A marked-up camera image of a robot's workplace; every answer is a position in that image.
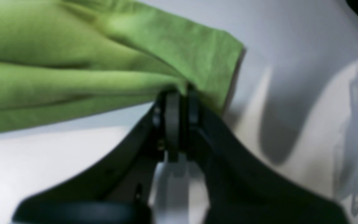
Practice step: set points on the green t-shirt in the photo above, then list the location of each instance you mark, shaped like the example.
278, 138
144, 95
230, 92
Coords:
67, 59

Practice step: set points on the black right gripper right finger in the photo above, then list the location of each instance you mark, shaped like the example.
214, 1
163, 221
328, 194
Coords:
241, 189

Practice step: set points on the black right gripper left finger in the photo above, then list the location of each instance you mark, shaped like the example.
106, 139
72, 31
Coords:
115, 190

